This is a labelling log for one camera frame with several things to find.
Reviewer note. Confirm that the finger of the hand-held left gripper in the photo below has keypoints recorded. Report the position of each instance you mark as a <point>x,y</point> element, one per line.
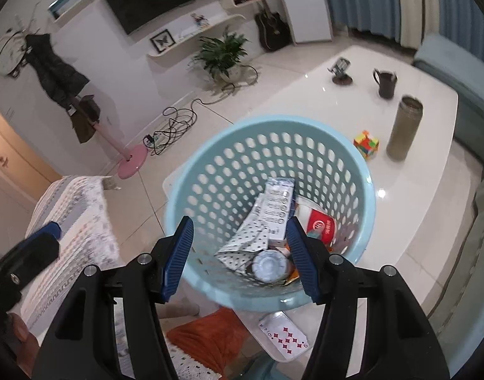
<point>32,257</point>

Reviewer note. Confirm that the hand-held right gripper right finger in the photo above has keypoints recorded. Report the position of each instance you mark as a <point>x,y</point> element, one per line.
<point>303,257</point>

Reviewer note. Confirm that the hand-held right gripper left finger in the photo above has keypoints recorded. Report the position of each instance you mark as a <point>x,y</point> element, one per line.
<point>178,257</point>

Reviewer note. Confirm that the light blue round lid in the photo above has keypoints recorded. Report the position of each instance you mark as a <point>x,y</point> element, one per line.
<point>269,267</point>

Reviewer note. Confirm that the red white paper cup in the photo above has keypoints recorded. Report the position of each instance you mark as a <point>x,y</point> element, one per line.
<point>319,221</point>

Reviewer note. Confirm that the white dotted packet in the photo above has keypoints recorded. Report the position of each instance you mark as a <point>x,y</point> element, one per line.
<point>245,245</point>

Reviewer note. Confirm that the white blue printed packet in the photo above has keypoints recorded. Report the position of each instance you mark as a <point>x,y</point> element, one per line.
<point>279,202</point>

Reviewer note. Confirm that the light blue plastic basket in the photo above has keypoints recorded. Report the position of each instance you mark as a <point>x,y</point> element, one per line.
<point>226,158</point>

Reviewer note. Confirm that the person's left hand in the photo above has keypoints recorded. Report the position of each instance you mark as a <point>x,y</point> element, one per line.
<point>24,340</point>

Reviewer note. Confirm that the striped blanket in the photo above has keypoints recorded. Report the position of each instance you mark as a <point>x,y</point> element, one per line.
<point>79,229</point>

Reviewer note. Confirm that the beige door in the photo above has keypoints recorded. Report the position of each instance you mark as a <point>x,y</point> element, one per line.
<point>16,178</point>

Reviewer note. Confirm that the diamonds playing card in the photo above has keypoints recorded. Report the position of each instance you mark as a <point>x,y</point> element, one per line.
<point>285,336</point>

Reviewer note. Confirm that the orange cloth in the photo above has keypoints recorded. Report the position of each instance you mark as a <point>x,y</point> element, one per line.
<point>210,336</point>

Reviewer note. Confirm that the pink coat rack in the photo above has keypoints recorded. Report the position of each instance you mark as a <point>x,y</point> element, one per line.
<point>131,162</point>

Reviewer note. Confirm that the white dotted cloth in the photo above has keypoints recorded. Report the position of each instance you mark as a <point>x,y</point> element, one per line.
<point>194,366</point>

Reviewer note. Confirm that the power strip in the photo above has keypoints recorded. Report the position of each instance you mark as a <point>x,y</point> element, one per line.
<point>149,140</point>

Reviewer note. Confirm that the colourful puzzle cube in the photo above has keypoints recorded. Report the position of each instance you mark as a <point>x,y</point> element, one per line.
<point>366,144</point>

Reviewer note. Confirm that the brown bag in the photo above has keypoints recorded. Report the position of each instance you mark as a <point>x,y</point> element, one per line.
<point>83,120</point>

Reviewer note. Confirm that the grey thermos bottle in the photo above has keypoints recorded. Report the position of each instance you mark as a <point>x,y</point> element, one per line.
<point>402,130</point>

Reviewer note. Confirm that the black coat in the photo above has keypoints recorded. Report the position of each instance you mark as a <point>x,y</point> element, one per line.
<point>51,71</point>

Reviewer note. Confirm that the phone stand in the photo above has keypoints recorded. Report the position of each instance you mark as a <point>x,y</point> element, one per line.
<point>341,71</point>

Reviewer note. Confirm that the dark mug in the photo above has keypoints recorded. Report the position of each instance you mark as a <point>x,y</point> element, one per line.
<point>385,85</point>

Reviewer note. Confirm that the potted green plant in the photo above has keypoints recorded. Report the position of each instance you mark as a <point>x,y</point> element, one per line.
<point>220,53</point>

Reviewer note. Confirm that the framed butterfly picture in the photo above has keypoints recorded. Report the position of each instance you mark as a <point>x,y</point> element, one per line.
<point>162,40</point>

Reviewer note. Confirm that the black guitar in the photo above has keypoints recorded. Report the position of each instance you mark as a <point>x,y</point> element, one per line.
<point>271,29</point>

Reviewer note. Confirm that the small colourful figurine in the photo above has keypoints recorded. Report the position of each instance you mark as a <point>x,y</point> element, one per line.
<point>199,20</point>

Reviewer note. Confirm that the blue sofa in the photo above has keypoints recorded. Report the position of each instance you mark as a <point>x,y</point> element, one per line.
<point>455,71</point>

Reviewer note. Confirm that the white refrigerator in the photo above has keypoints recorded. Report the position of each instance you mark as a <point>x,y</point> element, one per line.
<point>301,4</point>

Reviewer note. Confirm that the blue white curtain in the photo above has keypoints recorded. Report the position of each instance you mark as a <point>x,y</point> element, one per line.
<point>404,0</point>

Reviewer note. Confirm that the black round wall decoration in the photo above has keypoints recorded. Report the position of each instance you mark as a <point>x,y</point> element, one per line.
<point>0,53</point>

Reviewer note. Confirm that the long white wall shelf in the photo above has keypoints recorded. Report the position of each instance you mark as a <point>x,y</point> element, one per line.
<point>194,35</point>

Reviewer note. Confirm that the white box wall shelf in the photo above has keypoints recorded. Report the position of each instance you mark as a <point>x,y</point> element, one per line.
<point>69,2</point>

